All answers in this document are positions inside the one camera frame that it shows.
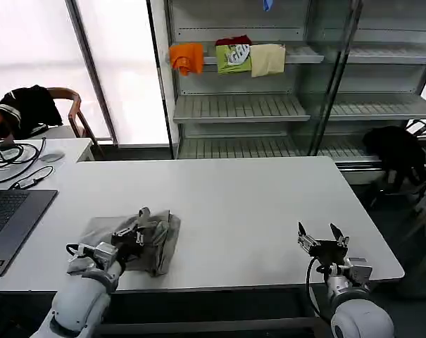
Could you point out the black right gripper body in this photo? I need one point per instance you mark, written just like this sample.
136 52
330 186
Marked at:
329 250

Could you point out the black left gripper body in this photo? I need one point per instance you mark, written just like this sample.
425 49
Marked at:
124 241

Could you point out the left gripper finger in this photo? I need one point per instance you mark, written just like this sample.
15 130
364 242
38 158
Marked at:
140 238
144 216

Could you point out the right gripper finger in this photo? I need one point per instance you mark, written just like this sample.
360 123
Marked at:
305 237
338 234

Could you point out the grey printed T-shirt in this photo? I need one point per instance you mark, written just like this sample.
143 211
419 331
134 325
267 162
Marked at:
156 250

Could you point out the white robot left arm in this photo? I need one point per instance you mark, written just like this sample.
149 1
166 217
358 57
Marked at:
79 299

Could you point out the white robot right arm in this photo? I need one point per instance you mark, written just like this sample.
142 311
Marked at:
353 303

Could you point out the grey computer mouse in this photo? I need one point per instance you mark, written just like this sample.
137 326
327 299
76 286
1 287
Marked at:
52 156

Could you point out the dark grey laptop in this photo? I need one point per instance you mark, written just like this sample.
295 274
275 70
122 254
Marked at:
12 222

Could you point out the brown wooden chair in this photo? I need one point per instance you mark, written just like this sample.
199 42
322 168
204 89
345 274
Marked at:
77 116

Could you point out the grey metal shelf rack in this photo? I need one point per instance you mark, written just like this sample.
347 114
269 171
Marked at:
255 105

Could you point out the black jacket with white trim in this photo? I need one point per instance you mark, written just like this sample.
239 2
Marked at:
29 109

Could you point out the dark window frame post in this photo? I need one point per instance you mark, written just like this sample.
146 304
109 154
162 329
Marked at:
93 77

